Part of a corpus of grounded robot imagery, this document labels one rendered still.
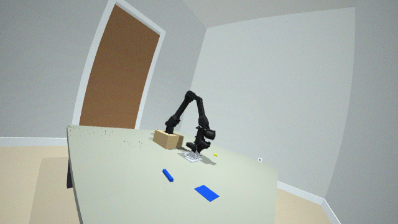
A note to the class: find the blue flat rectangular plate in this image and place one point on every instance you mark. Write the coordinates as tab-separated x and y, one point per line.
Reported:
207	193

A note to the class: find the blue flat bar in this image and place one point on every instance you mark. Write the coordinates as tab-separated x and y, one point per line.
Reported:
168	175

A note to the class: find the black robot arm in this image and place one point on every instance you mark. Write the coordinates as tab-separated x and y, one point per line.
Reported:
205	131

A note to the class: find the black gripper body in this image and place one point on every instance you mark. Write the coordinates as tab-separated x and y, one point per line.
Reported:
195	144

